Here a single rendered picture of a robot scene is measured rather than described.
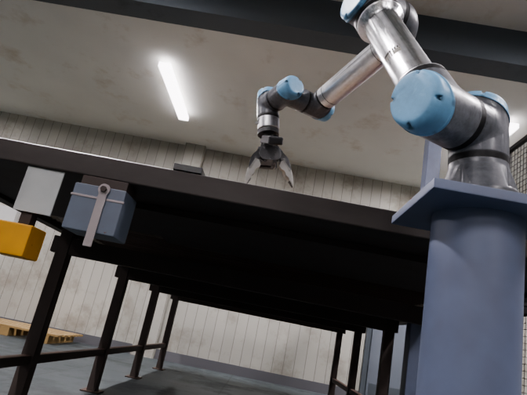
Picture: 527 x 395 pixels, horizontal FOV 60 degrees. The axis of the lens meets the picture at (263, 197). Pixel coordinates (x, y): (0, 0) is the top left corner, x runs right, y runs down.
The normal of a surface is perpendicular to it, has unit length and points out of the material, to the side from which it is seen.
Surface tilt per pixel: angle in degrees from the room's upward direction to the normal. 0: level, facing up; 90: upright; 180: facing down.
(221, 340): 90
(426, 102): 99
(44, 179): 90
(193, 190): 90
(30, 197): 90
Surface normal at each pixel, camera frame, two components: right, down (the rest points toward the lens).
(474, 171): -0.45, -0.58
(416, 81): -0.81, -0.16
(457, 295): -0.63, -0.34
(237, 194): 0.00, -0.29
